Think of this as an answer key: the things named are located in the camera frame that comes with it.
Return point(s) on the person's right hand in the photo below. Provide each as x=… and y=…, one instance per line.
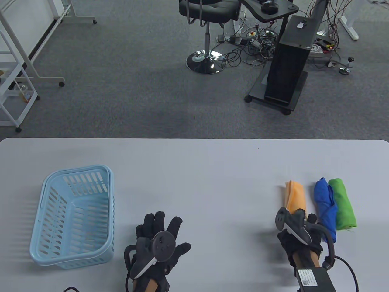
x=291, y=243

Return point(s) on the person's left hand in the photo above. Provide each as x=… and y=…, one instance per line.
x=152, y=225

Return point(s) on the orange towel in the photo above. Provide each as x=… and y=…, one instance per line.
x=296, y=197

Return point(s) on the blue towel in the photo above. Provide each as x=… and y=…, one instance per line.
x=325, y=210

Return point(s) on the green towel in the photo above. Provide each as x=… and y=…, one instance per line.
x=343, y=203

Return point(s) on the person's left forearm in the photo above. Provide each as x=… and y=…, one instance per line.
x=152, y=286

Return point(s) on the grey white left hand controller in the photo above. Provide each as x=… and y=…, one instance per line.
x=164, y=245

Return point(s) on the grey white hand controller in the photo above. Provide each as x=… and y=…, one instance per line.
x=164, y=245
x=282, y=219

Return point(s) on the grey white right hand controller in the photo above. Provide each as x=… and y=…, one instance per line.
x=282, y=219

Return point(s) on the black right wrist box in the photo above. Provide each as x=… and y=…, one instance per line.
x=316, y=279

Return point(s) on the light blue plastic basket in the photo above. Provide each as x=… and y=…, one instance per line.
x=45, y=252

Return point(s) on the black wheeled cart base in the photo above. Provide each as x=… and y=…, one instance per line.
x=258, y=91

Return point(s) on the black computer tower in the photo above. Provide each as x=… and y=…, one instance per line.
x=287, y=70

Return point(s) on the white shelf rack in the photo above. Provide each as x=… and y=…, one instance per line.
x=18, y=65

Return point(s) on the white desk leg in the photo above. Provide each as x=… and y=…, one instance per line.
x=349, y=27

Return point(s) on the black office chair chrome base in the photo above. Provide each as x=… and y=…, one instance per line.
x=209, y=7

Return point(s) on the white wheeled board stand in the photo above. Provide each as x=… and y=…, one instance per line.
x=74, y=9

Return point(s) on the black side desk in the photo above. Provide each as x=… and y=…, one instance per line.
x=282, y=9

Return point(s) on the black computer mouse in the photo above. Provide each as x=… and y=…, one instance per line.
x=269, y=6

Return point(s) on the white wheeled metal frame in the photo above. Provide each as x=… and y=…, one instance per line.
x=29, y=62

